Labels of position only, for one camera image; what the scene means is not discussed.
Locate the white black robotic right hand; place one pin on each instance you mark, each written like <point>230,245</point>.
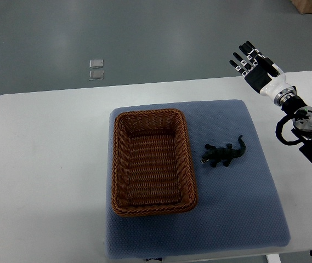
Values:
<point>262,74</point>

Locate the dark toy crocodile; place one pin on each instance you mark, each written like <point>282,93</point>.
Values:
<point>225,154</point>

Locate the brown wicker basket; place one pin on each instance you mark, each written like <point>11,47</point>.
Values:
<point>152,168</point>

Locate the blue-grey foam mat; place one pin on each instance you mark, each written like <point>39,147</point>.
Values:
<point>238,206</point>

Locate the upper floor socket plate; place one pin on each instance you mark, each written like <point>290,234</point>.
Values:
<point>96,63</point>

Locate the white table leg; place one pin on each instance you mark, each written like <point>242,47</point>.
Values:
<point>273,258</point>

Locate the dark label under mat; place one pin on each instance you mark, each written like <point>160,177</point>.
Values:
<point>154,260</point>

